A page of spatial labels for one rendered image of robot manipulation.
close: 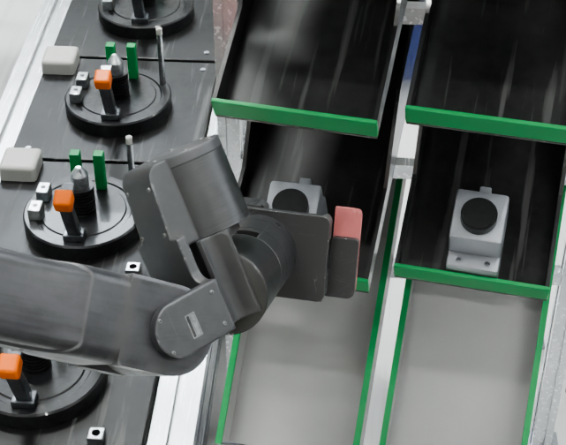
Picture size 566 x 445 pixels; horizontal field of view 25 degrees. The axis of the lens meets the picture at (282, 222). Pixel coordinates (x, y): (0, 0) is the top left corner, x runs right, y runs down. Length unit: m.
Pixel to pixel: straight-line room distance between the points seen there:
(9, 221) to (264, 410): 0.46
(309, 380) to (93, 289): 0.48
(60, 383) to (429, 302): 0.38
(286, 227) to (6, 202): 0.69
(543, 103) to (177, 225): 0.34
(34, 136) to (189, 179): 0.87
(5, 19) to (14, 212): 0.67
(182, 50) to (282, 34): 0.79
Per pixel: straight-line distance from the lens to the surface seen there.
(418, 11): 1.08
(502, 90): 1.03
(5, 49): 2.09
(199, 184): 0.83
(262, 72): 1.03
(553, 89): 1.03
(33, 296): 0.77
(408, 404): 1.23
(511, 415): 1.23
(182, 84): 1.76
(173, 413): 1.32
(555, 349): 1.32
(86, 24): 1.92
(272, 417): 1.23
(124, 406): 1.31
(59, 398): 1.30
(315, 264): 0.94
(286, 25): 1.06
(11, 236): 1.53
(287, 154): 1.16
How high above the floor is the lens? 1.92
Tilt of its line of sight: 39 degrees down
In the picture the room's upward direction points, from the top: straight up
